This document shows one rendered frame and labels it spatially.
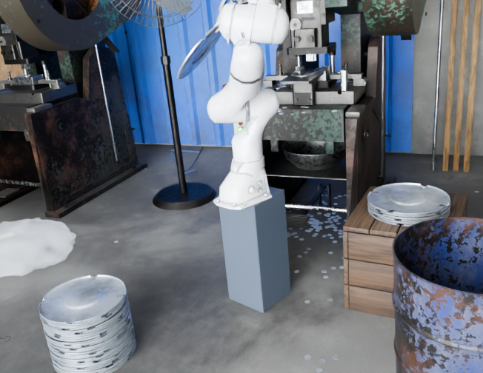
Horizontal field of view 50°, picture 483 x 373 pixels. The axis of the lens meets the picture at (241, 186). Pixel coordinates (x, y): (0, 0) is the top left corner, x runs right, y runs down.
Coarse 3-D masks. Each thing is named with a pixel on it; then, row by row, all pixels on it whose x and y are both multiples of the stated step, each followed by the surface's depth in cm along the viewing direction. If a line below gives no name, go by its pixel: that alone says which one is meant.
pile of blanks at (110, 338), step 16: (128, 304) 183; (96, 320) 168; (112, 320) 172; (128, 320) 182; (48, 336) 174; (64, 336) 168; (80, 336) 168; (96, 336) 169; (112, 336) 173; (128, 336) 181; (64, 352) 172; (80, 352) 171; (96, 352) 172; (112, 352) 175; (128, 352) 181; (64, 368) 174; (80, 368) 173; (96, 368) 173; (112, 368) 177
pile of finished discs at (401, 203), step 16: (384, 192) 199; (400, 192) 196; (416, 192) 195; (432, 192) 195; (368, 208) 194; (384, 208) 186; (400, 208) 185; (416, 208) 184; (432, 208) 183; (448, 208) 184
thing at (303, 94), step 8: (296, 72) 240; (304, 72) 238; (312, 72) 237; (320, 72) 238; (288, 80) 225; (296, 80) 224; (304, 80) 222; (312, 80) 222; (296, 88) 235; (304, 88) 233; (312, 88) 232; (296, 96) 236; (304, 96) 235; (312, 96) 233; (296, 104) 238; (304, 104) 236; (312, 104) 235
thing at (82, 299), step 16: (64, 288) 186; (80, 288) 186; (96, 288) 184; (112, 288) 184; (48, 304) 177; (64, 304) 176; (80, 304) 175; (96, 304) 175; (112, 304) 174; (48, 320) 168; (64, 320) 167; (80, 320) 166
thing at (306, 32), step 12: (300, 0) 229; (312, 0) 227; (300, 12) 231; (312, 12) 229; (300, 24) 232; (312, 24) 231; (324, 24) 234; (300, 36) 232; (312, 36) 230; (324, 36) 235
